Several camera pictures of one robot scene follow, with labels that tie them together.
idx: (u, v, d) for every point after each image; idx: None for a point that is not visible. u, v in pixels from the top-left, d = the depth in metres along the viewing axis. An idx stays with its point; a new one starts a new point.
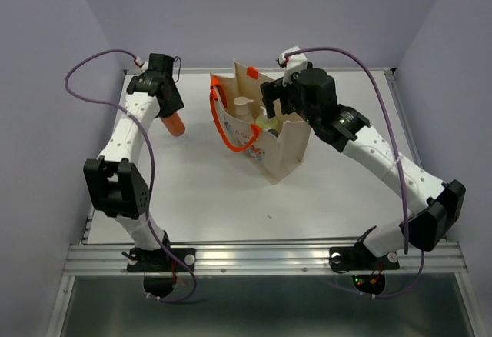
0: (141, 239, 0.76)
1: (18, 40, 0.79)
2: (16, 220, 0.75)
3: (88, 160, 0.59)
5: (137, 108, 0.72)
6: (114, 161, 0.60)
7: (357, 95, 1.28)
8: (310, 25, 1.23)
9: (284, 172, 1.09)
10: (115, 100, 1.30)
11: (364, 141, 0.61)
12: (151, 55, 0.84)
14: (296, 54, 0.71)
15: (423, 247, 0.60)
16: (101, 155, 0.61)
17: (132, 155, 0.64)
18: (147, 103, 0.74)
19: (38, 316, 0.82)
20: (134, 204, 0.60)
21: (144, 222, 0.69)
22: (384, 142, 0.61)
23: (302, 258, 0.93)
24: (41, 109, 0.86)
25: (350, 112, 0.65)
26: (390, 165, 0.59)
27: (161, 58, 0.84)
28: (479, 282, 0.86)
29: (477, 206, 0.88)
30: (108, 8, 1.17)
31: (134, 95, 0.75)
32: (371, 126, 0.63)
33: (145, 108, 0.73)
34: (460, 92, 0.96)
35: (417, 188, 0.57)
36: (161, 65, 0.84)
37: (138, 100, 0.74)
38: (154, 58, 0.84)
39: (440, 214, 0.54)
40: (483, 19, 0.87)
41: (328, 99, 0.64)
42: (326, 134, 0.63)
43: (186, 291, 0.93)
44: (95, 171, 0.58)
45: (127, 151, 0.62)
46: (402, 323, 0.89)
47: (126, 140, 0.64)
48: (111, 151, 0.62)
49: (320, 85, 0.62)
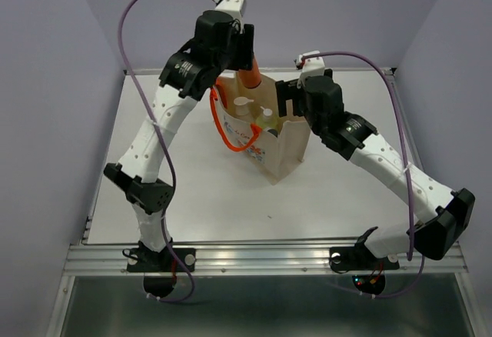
0: (151, 236, 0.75)
1: (18, 38, 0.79)
2: (16, 220, 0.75)
3: (109, 164, 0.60)
5: (163, 112, 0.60)
6: (127, 176, 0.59)
7: (357, 95, 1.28)
8: (310, 26, 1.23)
9: (285, 172, 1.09)
10: (114, 100, 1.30)
11: (372, 149, 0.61)
12: (198, 17, 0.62)
14: (314, 57, 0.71)
15: (430, 255, 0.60)
16: (119, 163, 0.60)
17: (151, 168, 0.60)
18: (176, 106, 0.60)
19: (38, 317, 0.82)
20: (148, 207, 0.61)
21: (157, 218, 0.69)
22: (392, 150, 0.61)
23: (301, 258, 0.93)
24: (41, 108, 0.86)
25: (357, 120, 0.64)
26: (399, 173, 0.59)
27: (210, 27, 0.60)
28: (479, 282, 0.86)
29: (476, 206, 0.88)
30: (108, 8, 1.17)
31: (165, 89, 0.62)
32: (379, 133, 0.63)
33: (171, 114, 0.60)
34: (460, 92, 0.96)
35: (427, 197, 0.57)
36: (210, 36, 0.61)
37: (166, 98, 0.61)
38: (199, 27, 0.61)
39: (449, 223, 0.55)
40: (483, 18, 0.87)
41: (335, 107, 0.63)
42: (333, 142, 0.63)
43: (186, 291, 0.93)
44: (113, 179, 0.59)
45: (141, 168, 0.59)
46: (403, 323, 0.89)
47: (144, 152, 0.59)
48: (129, 162, 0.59)
49: (327, 93, 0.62)
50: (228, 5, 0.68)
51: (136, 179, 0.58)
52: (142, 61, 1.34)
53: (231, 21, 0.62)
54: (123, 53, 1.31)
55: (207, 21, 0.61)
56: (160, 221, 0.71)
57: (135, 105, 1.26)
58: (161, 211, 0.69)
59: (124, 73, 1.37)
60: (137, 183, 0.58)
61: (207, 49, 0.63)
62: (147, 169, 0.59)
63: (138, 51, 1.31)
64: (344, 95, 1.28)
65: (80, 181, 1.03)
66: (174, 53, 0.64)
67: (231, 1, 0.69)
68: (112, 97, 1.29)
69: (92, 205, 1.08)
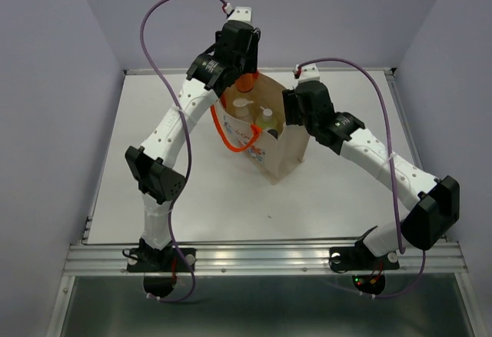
0: (157, 233, 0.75)
1: (18, 38, 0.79)
2: (18, 221, 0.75)
3: (130, 146, 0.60)
5: (189, 101, 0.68)
6: (150, 158, 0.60)
7: (357, 95, 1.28)
8: (310, 27, 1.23)
9: (284, 172, 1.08)
10: (114, 101, 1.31)
11: (357, 141, 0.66)
12: (225, 25, 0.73)
14: (310, 67, 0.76)
15: (421, 246, 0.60)
16: (141, 145, 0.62)
17: (171, 154, 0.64)
18: (201, 96, 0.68)
19: (38, 316, 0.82)
20: (162, 192, 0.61)
21: (164, 211, 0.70)
22: (377, 142, 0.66)
23: (307, 258, 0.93)
24: (41, 108, 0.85)
25: (347, 118, 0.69)
26: (383, 161, 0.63)
27: (235, 33, 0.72)
28: (479, 281, 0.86)
29: (475, 207, 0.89)
30: (107, 8, 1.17)
31: (191, 83, 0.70)
32: (366, 128, 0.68)
33: (197, 104, 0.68)
34: (460, 92, 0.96)
35: (409, 183, 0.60)
36: (234, 41, 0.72)
37: (192, 91, 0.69)
38: (227, 34, 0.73)
39: (431, 208, 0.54)
40: (483, 19, 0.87)
41: (323, 105, 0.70)
42: (323, 137, 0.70)
43: (186, 291, 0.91)
44: (133, 160, 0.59)
45: (164, 150, 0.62)
46: (402, 324, 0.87)
47: (167, 137, 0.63)
48: (151, 145, 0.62)
49: (314, 92, 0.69)
50: (239, 15, 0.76)
51: (158, 161, 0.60)
52: (142, 61, 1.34)
53: (251, 31, 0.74)
54: (123, 53, 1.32)
55: (232, 29, 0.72)
56: (166, 215, 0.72)
57: (135, 105, 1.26)
58: (168, 205, 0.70)
59: (124, 74, 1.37)
60: (161, 165, 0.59)
61: (231, 52, 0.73)
62: (169, 152, 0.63)
63: (138, 51, 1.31)
64: (344, 95, 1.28)
65: (79, 181, 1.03)
66: (200, 54, 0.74)
67: (241, 12, 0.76)
68: (112, 97, 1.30)
69: (92, 205, 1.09)
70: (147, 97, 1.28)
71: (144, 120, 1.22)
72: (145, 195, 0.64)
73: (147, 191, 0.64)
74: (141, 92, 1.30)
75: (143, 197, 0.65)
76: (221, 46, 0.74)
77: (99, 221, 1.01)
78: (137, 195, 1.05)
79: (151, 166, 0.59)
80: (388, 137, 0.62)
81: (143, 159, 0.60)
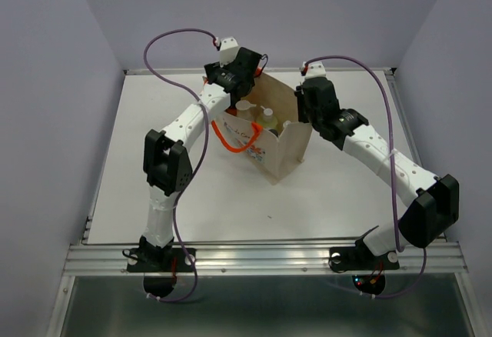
0: (161, 228, 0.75)
1: (18, 40, 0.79)
2: (18, 221, 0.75)
3: (151, 130, 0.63)
5: (209, 99, 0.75)
6: (170, 140, 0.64)
7: (357, 95, 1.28)
8: (310, 27, 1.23)
9: (284, 172, 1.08)
10: (114, 100, 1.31)
11: (360, 137, 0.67)
12: (240, 48, 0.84)
14: (316, 64, 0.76)
15: (417, 244, 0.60)
16: (164, 129, 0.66)
17: (189, 140, 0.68)
18: (220, 96, 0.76)
19: (37, 317, 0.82)
20: (174, 180, 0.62)
21: (170, 205, 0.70)
22: (380, 138, 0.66)
23: (309, 258, 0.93)
24: (41, 108, 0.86)
25: (350, 114, 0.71)
26: (384, 158, 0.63)
27: (249, 55, 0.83)
28: (479, 281, 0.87)
29: (474, 206, 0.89)
30: (108, 8, 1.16)
31: (212, 86, 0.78)
32: (369, 124, 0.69)
33: (216, 101, 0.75)
34: (459, 92, 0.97)
35: (408, 180, 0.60)
36: (247, 61, 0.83)
37: (213, 91, 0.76)
38: (241, 54, 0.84)
39: (429, 204, 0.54)
40: (483, 20, 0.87)
41: (328, 101, 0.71)
42: (327, 131, 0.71)
43: (186, 291, 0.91)
44: (153, 142, 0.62)
45: (184, 135, 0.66)
46: (402, 323, 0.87)
47: (188, 125, 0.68)
48: (173, 129, 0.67)
49: (320, 88, 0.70)
50: (227, 45, 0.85)
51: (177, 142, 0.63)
52: (142, 61, 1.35)
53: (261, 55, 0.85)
54: (123, 53, 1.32)
55: (246, 51, 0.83)
56: (171, 209, 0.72)
57: (135, 105, 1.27)
58: (174, 200, 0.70)
59: (124, 74, 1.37)
60: (181, 147, 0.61)
61: (244, 69, 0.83)
62: (188, 138, 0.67)
63: (138, 51, 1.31)
64: (343, 95, 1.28)
65: (79, 181, 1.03)
66: (217, 68, 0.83)
67: (227, 41, 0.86)
68: (112, 97, 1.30)
69: (92, 205, 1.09)
70: (147, 96, 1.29)
71: (144, 120, 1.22)
72: (153, 186, 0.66)
73: (156, 181, 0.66)
74: (141, 91, 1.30)
75: (151, 188, 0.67)
76: (235, 65, 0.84)
77: (98, 220, 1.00)
78: (137, 195, 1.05)
79: (171, 147, 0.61)
80: (390, 134, 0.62)
81: (161, 143, 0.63)
